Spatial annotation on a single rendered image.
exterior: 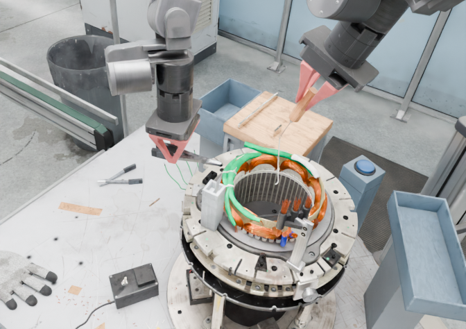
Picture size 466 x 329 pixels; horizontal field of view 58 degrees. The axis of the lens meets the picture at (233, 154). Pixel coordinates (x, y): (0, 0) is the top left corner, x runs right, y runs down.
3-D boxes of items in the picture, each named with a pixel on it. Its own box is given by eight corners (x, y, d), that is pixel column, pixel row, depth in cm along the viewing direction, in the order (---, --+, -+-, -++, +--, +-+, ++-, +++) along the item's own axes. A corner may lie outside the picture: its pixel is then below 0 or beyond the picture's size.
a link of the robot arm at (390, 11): (432, -6, 47) (402, -36, 50) (395, -15, 44) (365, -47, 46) (390, 42, 52) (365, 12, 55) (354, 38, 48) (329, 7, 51)
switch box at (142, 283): (110, 286, 97) (107, 273, 93) (152, 273, 100) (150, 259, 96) (116, 309, 93) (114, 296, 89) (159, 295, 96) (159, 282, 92)
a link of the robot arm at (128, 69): (190, 7, 57) (175, 3, 64) (102, 12, 53) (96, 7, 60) (195, 94, 62) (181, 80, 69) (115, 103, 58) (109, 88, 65)
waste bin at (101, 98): (52, 139, 249) (30, 53, 212) (100, 110, 274) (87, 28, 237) (98, 165, 235) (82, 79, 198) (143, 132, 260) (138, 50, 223)
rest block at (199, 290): (208, 274, 97) (209, 262, 93) (212, 296, 92) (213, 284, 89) (188, 277, 96) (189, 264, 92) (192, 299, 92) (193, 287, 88)
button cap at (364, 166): (365, 175, 94) (367, 173, 94) (352, 165, 97) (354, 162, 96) (376, 169, 96) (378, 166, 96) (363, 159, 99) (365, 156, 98)
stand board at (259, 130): (222, 131, 101) (223, 123, 99) (263, 98, 113) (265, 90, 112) (295, 168, 93) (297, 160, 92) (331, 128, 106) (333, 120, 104)
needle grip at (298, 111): (288, 120, 63) (308, 91, 59) (288, 113, 65) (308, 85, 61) (297, 124, 64) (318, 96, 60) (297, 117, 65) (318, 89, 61)
